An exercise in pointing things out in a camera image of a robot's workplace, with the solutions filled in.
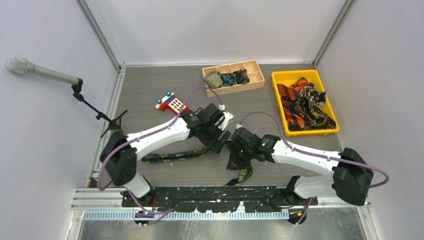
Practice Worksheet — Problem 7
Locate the blue yellow floral tie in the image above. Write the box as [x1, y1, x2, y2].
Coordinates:
[141, 140, 253, 188]

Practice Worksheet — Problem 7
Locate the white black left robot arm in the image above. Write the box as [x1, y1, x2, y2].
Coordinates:
[99, 103, 234, 207]

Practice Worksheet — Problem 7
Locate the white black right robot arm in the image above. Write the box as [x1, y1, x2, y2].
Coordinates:
[228, 127, 374, 206]

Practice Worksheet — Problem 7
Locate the red white toy brick block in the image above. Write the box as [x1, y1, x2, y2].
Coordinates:
[155, 91, 189, 115]

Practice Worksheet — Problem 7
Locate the olive green rolled tie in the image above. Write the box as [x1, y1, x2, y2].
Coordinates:
[203, 70, 223, 89]

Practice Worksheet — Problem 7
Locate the blue rolled tie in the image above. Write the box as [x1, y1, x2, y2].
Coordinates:
[220, 73, 236, 87]

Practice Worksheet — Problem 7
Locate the dark brown rolled tie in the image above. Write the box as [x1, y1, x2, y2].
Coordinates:
[232, 68, 250, 85]

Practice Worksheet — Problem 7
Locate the wooden divided tray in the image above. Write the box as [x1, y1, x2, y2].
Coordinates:
[202, 60, 265, 97]

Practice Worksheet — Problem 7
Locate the yellow plastic bin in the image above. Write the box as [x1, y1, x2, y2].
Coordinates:
[271, 69, 340, 137]

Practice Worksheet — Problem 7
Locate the orange navy striped tie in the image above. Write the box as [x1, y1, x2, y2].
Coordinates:
[277, 77, 309, 128]

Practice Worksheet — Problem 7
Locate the black floral patterned tie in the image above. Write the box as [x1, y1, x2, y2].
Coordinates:
[288, 82, 337, 132]

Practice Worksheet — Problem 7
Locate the black microphone stand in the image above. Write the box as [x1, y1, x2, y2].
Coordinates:
[71, 78, 128, 138]

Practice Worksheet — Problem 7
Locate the silver microphone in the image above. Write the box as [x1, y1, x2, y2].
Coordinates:
[6, 58, 81, 86]

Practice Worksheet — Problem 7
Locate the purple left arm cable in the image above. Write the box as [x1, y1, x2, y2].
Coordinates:
[96, 85, 226, 226]

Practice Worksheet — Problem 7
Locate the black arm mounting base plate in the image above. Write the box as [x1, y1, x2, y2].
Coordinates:
[120, 186, 318, 225]

